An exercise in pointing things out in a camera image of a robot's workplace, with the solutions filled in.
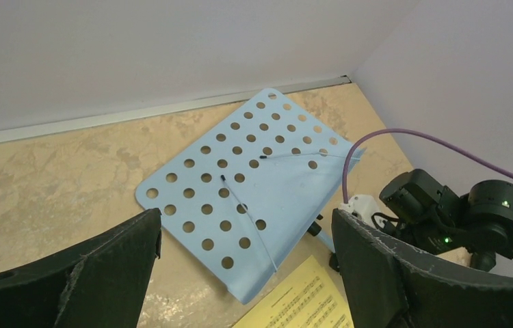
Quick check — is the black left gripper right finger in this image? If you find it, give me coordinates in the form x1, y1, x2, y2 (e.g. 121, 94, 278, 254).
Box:
331, 208, 513, 327

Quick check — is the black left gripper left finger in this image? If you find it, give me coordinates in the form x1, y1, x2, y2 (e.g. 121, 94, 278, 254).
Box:
0, 208, 161, 327

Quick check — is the blue tripod music stand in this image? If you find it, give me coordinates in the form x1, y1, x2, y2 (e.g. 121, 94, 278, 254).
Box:
135, 88, 363, 304

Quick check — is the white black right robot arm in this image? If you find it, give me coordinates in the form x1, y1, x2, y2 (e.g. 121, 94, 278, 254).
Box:
332, 169, 513, 327

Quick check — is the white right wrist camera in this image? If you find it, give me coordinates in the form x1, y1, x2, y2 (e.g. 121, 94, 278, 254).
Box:
339, 194, 380, 227

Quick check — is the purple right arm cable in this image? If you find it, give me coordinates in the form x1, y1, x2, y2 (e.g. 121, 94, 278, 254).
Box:
341, 128, 513, 204

